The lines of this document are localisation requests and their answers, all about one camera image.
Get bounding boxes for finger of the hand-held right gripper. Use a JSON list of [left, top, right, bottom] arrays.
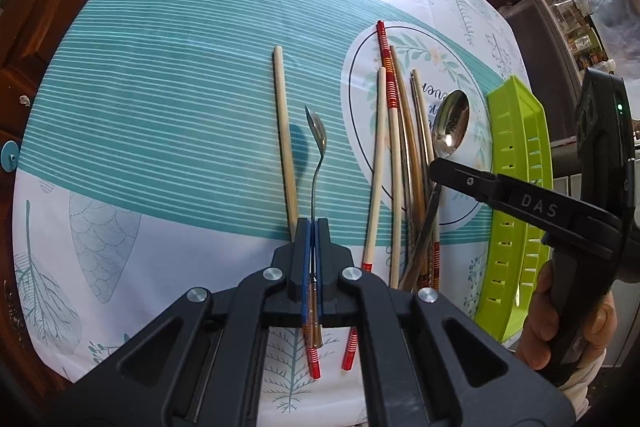
[[429, 157, 626, 258]]

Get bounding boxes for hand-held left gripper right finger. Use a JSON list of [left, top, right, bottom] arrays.
[[316, 218, 578, 427]]

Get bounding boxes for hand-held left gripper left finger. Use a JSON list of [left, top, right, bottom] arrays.
[[47, 218, 313, 427]]

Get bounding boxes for green plastic utensil tray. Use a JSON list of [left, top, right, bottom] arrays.
[[472, 76, 555, 354]]

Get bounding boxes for tan chopstick patterned end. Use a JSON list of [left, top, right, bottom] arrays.
[[414, 72, 442, 290]]

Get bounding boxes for large metal spoon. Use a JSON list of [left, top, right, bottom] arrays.
[[397, 89, 472, 292]]

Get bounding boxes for cream chopstick red-striped end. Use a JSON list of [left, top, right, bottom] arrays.
[[341, 66, 388, 372], [272, 46, 322, 380]]

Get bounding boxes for dark brown wooden chopstick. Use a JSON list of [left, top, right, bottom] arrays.
[[410, 69, 433, 288]]

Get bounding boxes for cream chopstick long red stripes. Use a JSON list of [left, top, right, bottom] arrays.
[[376, 21, 403, 290]]

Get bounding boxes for person's right forearm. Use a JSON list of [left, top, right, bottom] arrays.
[[555, 349, 608, 422]]

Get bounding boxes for person's right hand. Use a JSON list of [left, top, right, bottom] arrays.
[[515, 262, 617, 375]]

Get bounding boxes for glass pitcher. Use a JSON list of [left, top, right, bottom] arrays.
[[550, 0, 593, 25]]

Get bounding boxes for printed tablecloth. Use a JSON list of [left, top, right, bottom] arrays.
[[12, 0, 531, 413]]

